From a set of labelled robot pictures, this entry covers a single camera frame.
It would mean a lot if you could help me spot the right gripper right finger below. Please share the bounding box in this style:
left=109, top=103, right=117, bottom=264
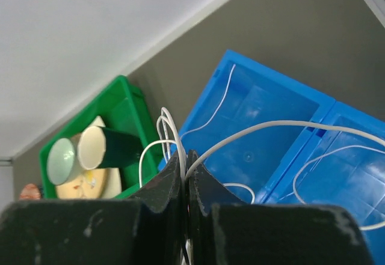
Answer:
left=187, top=164, right=374, bottom=264

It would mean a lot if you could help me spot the light blue ceramic bowl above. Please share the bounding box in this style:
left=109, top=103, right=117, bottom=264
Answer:
left=46, top=134, right=83, bottom=186

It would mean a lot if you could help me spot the red patterned small bowl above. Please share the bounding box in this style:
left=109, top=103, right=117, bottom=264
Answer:
left=19, top=183, right=42, bottom=200

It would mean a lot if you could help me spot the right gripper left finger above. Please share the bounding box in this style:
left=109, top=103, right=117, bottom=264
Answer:
left=1, top=155, right=182, bottom=264

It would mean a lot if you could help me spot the white cable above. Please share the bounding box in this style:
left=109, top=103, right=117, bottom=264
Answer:
left=138, top=63, right=385, bottom=265

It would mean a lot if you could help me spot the dark green mug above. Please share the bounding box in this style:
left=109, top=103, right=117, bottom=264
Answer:
left=77, top=126, right=143, bottom=170

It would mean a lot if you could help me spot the peach ceramic plate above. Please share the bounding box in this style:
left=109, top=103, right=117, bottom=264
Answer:
left=55, top=168, right=122, bottom=199

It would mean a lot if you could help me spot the green plastic tray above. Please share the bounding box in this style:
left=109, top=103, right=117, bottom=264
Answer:
left=39, top=75, right=163, bottom=199

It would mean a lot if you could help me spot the blue plastic divided bin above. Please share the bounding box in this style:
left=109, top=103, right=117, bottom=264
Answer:
left=158, top=49, right=385, bottom=265

